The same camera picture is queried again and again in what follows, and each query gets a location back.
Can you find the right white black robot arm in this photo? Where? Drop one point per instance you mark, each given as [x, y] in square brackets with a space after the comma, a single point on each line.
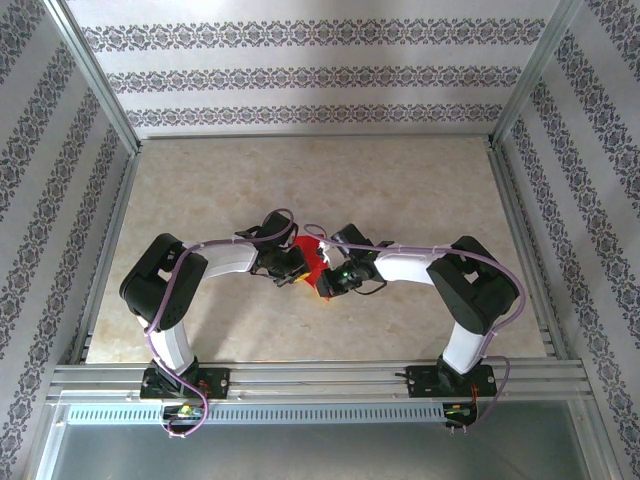
[470, 290]

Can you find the aluminium frame post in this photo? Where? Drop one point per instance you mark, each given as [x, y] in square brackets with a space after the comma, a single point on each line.
[97, 82]
[535, 75]

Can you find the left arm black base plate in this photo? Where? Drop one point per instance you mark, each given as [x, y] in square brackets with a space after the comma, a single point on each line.
[217, 382]

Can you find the aluminium frame cross bar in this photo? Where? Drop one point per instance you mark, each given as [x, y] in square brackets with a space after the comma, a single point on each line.
[315, 136]

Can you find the red paper sheet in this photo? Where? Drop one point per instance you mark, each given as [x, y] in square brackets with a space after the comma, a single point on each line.
[307, 250]

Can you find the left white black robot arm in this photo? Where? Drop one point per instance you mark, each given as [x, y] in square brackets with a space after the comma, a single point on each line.
[160, 285]

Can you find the long aluminium mounting rail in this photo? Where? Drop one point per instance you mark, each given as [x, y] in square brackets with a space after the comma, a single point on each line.
[320, 380]

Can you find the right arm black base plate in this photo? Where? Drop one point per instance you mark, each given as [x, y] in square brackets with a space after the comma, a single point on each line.
[420, 382]

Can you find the aluminium side rail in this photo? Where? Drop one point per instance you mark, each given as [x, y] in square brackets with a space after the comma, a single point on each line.
[102, 260]
[530, 260]

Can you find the grey metal sheet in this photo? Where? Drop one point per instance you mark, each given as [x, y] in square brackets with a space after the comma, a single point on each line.
[320, 455]

